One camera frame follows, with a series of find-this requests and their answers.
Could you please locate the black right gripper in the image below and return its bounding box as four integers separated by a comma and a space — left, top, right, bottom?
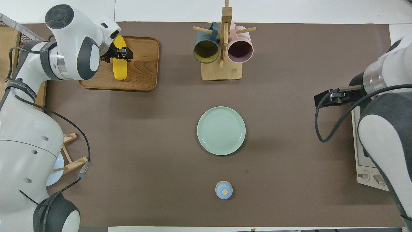
314, 73, 370, 109

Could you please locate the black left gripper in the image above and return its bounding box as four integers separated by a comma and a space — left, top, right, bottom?
100, 43, 133, 63

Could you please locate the yellow corn cob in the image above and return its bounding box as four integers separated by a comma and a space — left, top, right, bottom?
112, 35, 128, 81

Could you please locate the glass oven door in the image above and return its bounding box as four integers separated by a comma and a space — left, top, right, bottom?
351, 106, 362, 158

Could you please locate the light green plate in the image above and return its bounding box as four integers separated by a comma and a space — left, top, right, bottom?
197, 106, 246, 156

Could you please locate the white toaster oven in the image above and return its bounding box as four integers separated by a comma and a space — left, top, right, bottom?
356, 155, 391, 192

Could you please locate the wooden serving tray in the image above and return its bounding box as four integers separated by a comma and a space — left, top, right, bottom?
78, 35, 160, 92

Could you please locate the dark blue mug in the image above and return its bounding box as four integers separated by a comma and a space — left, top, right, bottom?
193, 22, 220, 64

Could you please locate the narrow wooden shelf board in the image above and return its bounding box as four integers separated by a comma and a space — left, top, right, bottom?
34, 81, 48, 111

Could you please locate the pink mug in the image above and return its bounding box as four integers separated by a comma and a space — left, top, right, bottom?
227, 21, 254, 63

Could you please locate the wooden mug rack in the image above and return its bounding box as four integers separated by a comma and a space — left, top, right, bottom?
192, 0, 257, 81

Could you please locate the white checked cloth liner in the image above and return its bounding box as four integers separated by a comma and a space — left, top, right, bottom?
0, 12, 46, 42

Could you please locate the brown table mat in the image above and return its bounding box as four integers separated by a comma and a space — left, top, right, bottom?
0, 22, 404, 227

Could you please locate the large wooden shelf board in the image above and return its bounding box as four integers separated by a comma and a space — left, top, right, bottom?
0, 26, 20, 81

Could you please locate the wooden dish rack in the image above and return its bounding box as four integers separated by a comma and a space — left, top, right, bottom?
51, 132, 89, 176

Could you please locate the small blue call bell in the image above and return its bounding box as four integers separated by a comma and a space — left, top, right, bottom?
215, 181, 233, 200

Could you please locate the light blue plate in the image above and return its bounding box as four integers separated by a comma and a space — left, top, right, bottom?
46, 151, 64, 187

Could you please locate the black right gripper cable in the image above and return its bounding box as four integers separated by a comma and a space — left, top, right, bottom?
315, 84, 412, 143

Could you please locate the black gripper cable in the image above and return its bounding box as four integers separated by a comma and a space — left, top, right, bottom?
315, 84, 412, 143
0, 45, 91, 232

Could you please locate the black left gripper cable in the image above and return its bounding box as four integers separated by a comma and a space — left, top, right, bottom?
0, 45, 91, 232

